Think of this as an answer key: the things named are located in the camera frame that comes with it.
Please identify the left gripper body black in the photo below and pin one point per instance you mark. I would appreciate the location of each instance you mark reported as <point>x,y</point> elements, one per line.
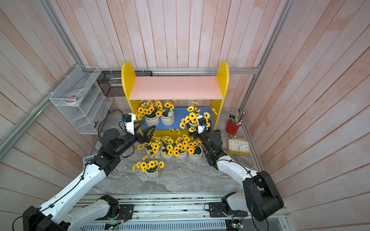
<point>140,139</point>

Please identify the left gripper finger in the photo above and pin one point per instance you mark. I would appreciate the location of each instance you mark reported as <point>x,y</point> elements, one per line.
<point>149,132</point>
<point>146,130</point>

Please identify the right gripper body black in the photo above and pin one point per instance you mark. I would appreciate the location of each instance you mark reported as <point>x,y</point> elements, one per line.
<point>204,138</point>

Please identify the sunflower pot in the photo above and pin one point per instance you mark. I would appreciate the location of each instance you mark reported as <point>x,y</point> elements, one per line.
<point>181,147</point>
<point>191,118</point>
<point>150,165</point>
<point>168,143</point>
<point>167,117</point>
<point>194,148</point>
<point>150,112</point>
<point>152,147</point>

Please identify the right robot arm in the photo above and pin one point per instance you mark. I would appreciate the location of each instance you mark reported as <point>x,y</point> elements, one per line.
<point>260,196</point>

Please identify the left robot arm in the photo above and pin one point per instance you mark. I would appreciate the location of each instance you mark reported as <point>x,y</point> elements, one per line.
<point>56,215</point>

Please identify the yellow shelf unit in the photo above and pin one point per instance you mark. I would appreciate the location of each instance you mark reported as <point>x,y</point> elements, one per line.
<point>212,88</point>

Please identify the yellow alarm clock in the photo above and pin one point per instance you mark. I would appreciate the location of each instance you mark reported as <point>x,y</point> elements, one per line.
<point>238,147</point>

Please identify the red pencil cup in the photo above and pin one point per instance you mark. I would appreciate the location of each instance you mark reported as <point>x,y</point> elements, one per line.
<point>234,122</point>

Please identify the light blue calculator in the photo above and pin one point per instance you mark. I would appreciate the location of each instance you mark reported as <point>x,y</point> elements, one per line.
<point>85,160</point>

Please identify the tape roll in rack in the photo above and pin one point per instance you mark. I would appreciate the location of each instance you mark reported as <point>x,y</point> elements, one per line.
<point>73,98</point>

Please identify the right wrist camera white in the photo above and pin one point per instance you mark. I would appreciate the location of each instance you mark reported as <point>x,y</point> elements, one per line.
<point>202,124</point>

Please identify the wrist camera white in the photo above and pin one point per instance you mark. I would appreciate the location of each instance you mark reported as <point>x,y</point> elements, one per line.
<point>128,122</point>
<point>202,124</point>

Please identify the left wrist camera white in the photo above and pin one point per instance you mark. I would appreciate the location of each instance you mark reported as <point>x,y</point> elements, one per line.
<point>128,122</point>

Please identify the black wire basket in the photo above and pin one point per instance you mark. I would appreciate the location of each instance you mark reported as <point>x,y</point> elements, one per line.
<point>116,84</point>

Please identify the white wire mesh rack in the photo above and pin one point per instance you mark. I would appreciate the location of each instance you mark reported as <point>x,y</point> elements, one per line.
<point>89,113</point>

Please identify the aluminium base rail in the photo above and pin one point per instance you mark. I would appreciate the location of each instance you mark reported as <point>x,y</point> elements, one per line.
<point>161,206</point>

